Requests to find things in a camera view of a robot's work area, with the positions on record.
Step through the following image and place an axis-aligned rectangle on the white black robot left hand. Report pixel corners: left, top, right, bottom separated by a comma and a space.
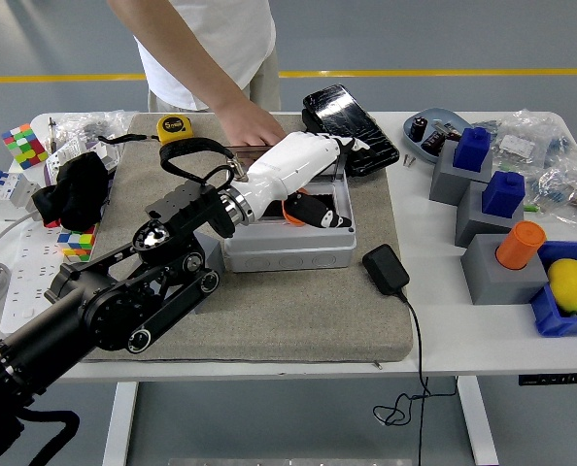
242, 130, 372, 230

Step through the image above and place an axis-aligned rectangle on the person's right hand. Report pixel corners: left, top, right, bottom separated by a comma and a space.
215, 99, 288, 150

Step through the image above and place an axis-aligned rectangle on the orange cylinder battery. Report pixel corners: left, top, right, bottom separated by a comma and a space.
494, 220, 548, 270
281, 198, 305, 227

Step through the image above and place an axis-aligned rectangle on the grey junction box with lid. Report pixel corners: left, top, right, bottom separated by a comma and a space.
222, 143, 357, 274

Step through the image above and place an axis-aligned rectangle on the square yellow tape measure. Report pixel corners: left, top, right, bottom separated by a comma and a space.
98, 114, 196, 148

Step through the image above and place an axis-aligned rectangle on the black cracked glossy phone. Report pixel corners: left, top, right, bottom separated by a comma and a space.
302, 83, 400, 178

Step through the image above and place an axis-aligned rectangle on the person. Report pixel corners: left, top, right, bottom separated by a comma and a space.
132, 0, 283, 114

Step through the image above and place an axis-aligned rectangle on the dark lying capacitor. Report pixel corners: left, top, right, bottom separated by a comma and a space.
420, 130, 448, 157

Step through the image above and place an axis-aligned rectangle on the black power adapter plug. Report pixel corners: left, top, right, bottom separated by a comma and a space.
361, 244, 411, 296

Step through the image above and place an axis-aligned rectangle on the small metal clip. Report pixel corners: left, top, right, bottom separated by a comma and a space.
431, 120, 459, 142

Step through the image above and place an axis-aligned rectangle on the grey holder block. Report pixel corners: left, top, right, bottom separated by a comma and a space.
460, 234, 550, 306
455, 181, 527, 249
428, 140, 494, 206

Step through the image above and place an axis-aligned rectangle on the grey-brown fabric mat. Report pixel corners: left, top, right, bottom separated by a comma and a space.
69, 112, 415, 364

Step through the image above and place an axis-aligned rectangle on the blue-grey oval tray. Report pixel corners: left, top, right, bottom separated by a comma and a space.
402, 107, 469, 165

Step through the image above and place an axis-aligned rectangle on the clear bag of parts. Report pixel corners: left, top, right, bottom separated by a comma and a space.
50, 110, 137, 147
472, 110, 577, 171
526, 159, 577, 229

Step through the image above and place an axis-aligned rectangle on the blue plastic block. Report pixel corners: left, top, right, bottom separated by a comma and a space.
452, 126, 492, 172
481, 170, 526, 218

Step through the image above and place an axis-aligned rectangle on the black cloth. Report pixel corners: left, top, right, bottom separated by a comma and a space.
31, 150, 113, 232

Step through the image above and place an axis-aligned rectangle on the white printed carton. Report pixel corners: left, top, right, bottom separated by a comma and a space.
45, 135, 122, 188

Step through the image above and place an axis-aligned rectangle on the colourful puzzle cube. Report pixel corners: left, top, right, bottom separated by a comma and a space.
57, 225, 98, 263
1, 122, 50, 171

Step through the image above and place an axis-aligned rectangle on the white circuit breaker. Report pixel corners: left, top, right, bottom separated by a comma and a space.
0, 170, 42, 222

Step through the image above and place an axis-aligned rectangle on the white power strip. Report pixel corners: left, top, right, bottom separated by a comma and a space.
0, 220, 84, 336

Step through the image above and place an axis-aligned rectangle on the blue plastic bin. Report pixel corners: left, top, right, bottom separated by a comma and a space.
529, 241, 577, 338

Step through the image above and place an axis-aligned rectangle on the yellow lemon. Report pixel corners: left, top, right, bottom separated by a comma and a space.
547, 258, 577, 313

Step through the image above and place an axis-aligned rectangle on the white table leg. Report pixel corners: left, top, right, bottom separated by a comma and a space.
102, 382, 139, 466
457, 376, 499, 466

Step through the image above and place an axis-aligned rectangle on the black table control panel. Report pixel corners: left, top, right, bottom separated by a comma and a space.
519, 372, 577, 387

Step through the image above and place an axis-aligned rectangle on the black adapter cord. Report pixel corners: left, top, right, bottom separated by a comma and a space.
373, 285, 458, 466

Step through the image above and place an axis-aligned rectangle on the thin white cable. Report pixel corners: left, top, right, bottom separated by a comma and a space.
0, 212, 37, 266

